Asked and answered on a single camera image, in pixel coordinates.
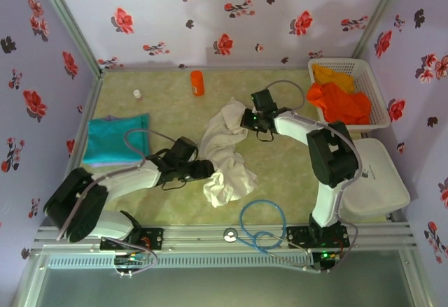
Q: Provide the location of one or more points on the white t-shirt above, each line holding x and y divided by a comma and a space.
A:
224, 153

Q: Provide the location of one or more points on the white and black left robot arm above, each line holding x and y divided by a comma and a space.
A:
126, 181

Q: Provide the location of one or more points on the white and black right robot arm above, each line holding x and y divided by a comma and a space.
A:
294, 128

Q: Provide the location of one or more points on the orange plastic bottle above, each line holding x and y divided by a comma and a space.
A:
197, 83

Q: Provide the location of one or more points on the blue stethoscope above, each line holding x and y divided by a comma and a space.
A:
230, 235

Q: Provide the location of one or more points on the teal folded t-shirt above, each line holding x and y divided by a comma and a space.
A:
112, 139

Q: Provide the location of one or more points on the orange t-shirt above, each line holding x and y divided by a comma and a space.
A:
343, 106

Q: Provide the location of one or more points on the yellow t-shirt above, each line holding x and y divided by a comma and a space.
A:
332, 76

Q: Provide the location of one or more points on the small white-capped bottle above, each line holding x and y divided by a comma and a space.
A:
138, 96

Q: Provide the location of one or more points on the green circuit board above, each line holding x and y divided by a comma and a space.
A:
329, 256
129, 259

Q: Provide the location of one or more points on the white plastic laundry basket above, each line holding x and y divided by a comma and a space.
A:
371, 72

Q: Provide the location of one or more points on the white plastic bin lid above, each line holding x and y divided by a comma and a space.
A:
381, 181

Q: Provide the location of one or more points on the aluminium frame rail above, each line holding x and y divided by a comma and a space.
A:
196, 233

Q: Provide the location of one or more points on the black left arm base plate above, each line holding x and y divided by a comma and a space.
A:
154, 238

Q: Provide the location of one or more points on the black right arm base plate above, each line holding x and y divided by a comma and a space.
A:
297, 237

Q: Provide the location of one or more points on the aluminium side rail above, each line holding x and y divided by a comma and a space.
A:
94, 90

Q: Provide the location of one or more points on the aluminium frame post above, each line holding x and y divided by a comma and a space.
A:
379, 16
68, 16

